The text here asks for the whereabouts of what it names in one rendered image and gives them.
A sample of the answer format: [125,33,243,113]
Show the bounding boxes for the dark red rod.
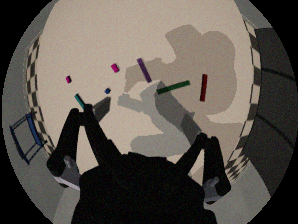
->
[200,74,208,102]

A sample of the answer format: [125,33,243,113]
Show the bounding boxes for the green rod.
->
[157,80,190,95]

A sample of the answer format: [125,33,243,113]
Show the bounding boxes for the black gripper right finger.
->
[160,114,231,205]

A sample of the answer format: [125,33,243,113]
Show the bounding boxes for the turquoise rod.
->
[74,94,85,108]

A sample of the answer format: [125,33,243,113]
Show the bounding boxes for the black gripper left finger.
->
[47,96,139,190]

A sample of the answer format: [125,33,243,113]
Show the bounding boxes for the purple rod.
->
[137,58,152,83]

